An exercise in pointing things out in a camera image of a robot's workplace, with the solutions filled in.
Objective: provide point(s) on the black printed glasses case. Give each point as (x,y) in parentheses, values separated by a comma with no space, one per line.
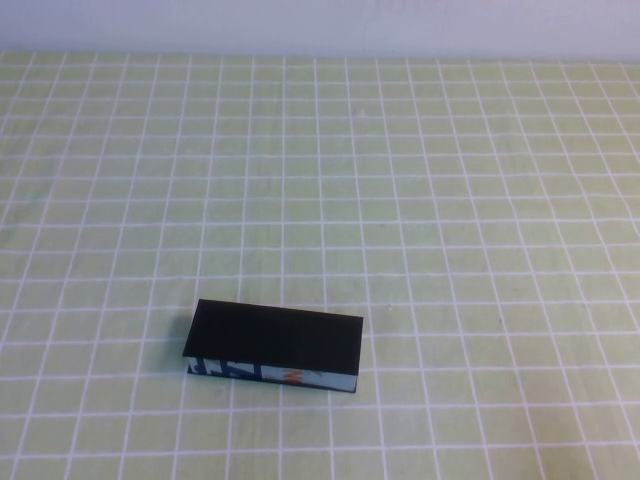
(275,332)

